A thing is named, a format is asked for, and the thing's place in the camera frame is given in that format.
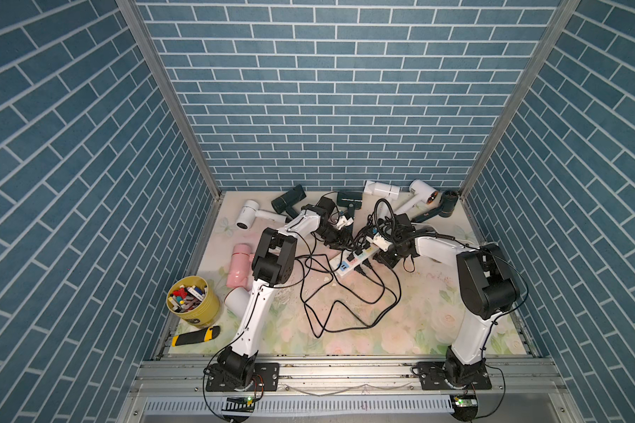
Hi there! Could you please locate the dark teal round hair dryer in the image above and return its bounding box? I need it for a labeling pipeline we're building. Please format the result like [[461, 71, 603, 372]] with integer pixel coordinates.
[[411, 190, 459, 223]]

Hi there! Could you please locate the white multicolour power strip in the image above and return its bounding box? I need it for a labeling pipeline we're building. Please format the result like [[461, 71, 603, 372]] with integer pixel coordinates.
[[329, 244, 380, 278]]

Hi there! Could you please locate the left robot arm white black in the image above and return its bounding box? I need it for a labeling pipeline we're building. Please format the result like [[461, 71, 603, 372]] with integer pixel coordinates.
[[215, 206, 333, 390]]

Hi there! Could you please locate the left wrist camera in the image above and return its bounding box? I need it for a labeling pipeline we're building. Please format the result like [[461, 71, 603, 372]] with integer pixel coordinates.
[[317, 191, 355, 229]]

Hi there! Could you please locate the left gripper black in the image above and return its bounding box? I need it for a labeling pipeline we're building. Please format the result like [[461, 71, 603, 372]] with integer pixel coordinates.
[[315, 225, 358, 251]]

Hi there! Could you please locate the pink hair dryer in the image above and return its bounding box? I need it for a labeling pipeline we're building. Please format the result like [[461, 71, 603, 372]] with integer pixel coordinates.
[[226, 243, 254, 291]]

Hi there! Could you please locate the dark green slim hair dryer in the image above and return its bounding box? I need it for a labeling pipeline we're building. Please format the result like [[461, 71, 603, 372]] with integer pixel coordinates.
[[271, 184, 306, 219]]

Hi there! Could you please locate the yellow cup with small items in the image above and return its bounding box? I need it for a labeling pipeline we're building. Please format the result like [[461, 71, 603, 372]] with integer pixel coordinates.
[[166, 276, 222, 328]]

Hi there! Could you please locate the black yellow utility knife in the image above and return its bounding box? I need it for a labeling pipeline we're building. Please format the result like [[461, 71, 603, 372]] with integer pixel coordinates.
[[171, 325, 222, 347]]

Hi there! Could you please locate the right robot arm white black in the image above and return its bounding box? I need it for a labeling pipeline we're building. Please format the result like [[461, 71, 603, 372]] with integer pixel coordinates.
[[374, 234, 520, 389]]

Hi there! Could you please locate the white boxy hair dryer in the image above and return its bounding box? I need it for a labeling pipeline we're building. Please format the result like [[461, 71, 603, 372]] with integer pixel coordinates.
[[363, 181, 400, 200]]

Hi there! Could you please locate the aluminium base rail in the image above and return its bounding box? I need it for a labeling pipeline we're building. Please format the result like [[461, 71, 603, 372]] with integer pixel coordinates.
[[119, 354, 580, 422]]

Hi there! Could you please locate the black cable of white dryer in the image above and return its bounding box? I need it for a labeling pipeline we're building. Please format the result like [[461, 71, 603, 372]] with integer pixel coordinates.
[[295, 237, 403, 339]]

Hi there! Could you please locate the dark green boxy hair dryer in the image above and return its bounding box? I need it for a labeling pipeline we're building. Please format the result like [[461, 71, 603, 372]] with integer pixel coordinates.
[[336, 190, 363, 219]]

